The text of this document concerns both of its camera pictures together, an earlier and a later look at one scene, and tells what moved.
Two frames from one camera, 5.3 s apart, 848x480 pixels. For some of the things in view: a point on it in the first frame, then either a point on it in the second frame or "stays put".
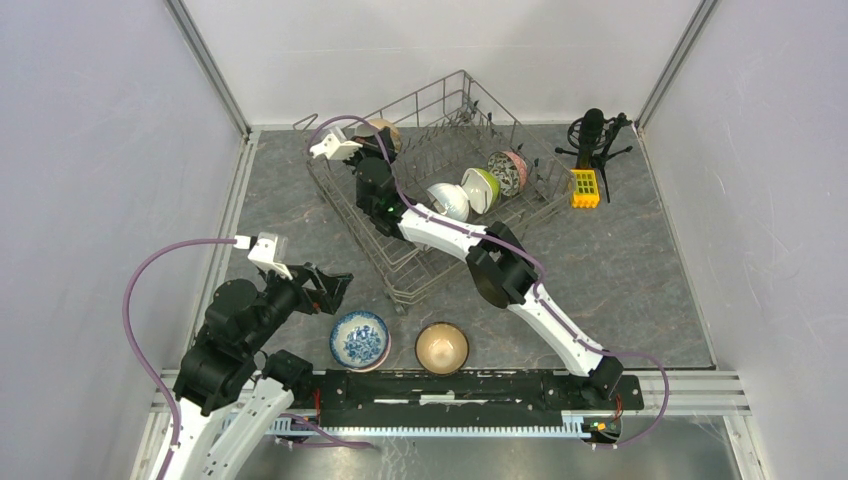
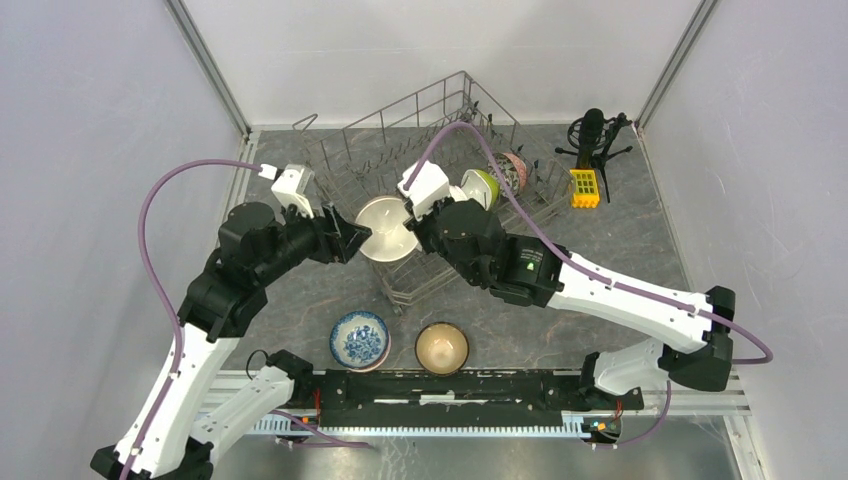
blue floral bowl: (358, 339) stays put
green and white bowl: (482, 188) stays put
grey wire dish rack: (457, 154) stays put
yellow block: (586, 193) stays put
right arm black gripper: (371, 146) to (419, 226)
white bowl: (380, 123) to (390, 240)
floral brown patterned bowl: (510, 169) stays put
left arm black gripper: (331, 291) to (339, 238)
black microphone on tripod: (593, 134) stays put
